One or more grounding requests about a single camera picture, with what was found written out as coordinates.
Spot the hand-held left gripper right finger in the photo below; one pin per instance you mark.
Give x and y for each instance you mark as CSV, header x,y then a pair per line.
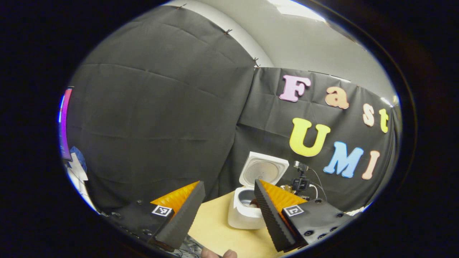
x,y
274,218

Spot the black backdrop cloth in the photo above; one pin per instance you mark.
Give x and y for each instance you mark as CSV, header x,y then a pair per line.
x,y
161,125

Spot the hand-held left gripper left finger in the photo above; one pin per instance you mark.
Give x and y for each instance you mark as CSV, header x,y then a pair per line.
x,y
184,218

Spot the white papers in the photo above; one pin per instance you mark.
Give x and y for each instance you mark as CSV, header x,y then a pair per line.
x,y
80,179

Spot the dark wooden spoon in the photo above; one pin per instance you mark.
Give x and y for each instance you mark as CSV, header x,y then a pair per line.
x,y
253,204

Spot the white rice cooker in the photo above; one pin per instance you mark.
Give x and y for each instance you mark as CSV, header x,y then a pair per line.
x,y
244,215

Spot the blue cloth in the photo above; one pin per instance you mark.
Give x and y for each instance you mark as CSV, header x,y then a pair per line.
x,y
79,157

